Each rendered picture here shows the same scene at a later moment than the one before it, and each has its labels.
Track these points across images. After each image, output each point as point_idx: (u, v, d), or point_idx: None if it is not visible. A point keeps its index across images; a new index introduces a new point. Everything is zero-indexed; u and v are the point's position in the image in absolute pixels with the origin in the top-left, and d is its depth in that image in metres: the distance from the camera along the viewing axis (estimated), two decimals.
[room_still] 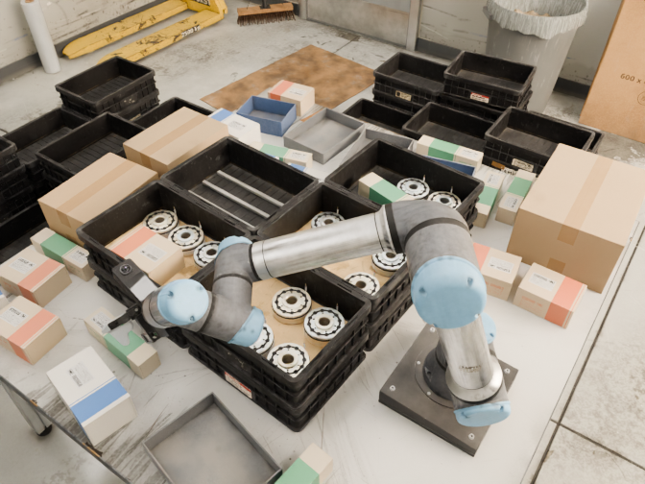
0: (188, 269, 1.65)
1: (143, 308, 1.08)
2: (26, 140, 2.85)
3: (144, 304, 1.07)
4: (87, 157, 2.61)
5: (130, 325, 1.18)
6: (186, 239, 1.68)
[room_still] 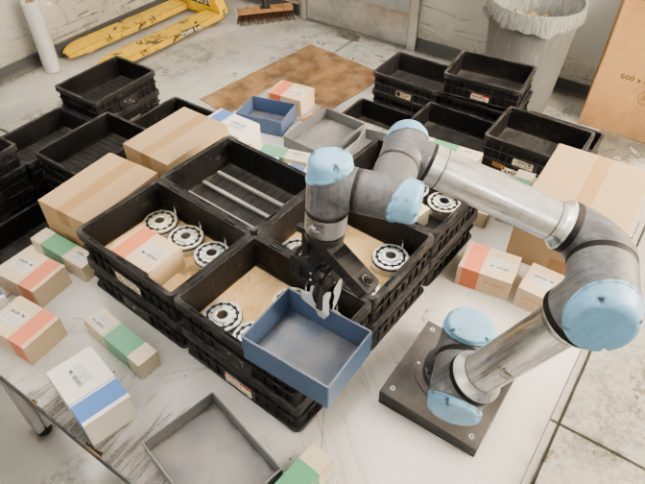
0: (188, 269, 1.65)
1: None
2: (26, 140, 2.85)
3: None
4: (87, 157, 2.61)
5: None
6: (186, 239, 1.68)
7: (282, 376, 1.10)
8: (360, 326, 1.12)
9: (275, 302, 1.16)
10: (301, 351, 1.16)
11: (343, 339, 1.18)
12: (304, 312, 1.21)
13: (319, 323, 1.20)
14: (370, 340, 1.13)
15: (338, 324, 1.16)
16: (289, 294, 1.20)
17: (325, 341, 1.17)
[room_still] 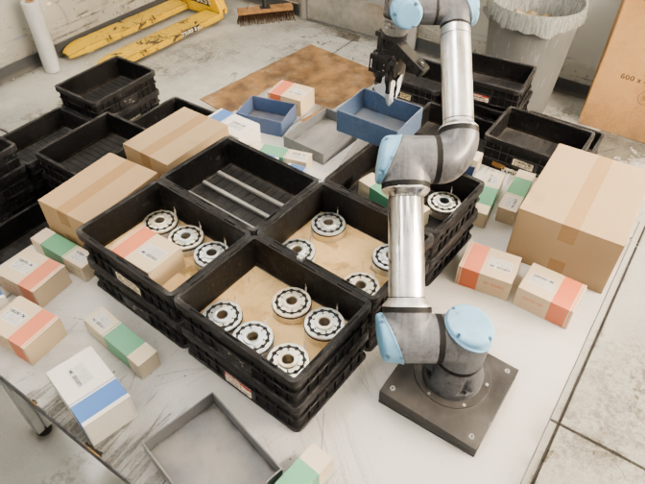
0: (188, 269, 1.65)
1: None
2: (26, 140, 2.85)
3: None
4: (87, 157, 2.61)
5: None
6: (186, 239, 1.68)
7: (364, 135, 1.67)
8: (415, 105, 1.69)
9: (356, 94, 1.73)
10: None
11: (401, 121, 1.75)
12: (374, 107, 1.78)
13: (384, 112, 1.77)
14: (421, 115, 1.70)
15: (398, 108, 1.73)
16: (364, 93, 1.77)
17: (390, 122, 1.74)
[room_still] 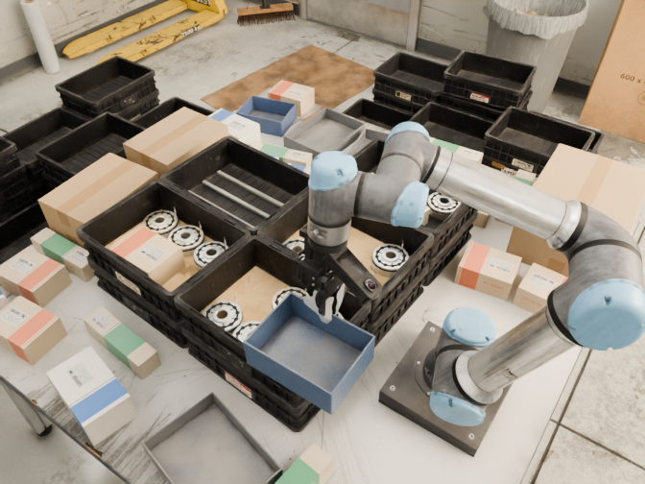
0: (188, 269, 1.65)
1: None
2: (26, 140, 2.85)
3: (349, 226, 1.03)
4: (87, 157, 2.61)
5: None
6: (186, 239, 1.68)
7: (285, 382, 1.09)
8: (363, 330, 1.11)
9: (277, 306, 1.15)
10: (304, 356, 1.15)
11: (346, 344, 1.17)
12: (307, 317, 1.20)
13: (322, 327, 1.19)
14: (374, 346, 1.12)
15: (341, 328, 1.15)
16: (291, 299, 1.19)
17: (328, 347, 1.16)
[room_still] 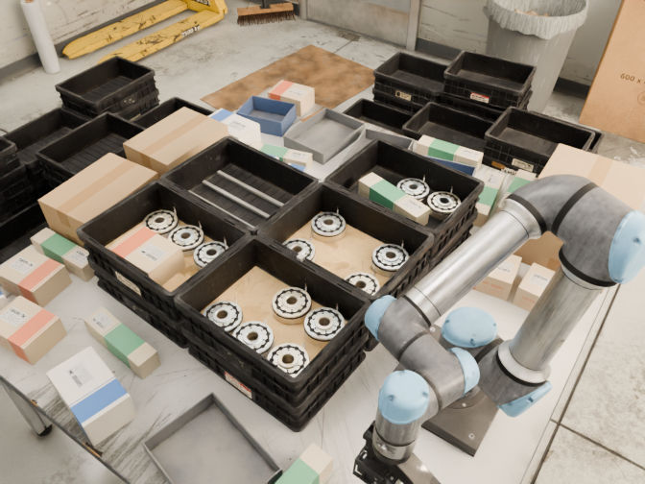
0: (188, 269, 1.65)
1: None
2: (26, 140, 2.85)
3: None
4: (87, 157, 2.61)
5: None
6: (186, 239, 1.68)
7: None
8: None
9: None
10: None
11: None
12: None
13: None
14: None
15: None
16: None
17: None
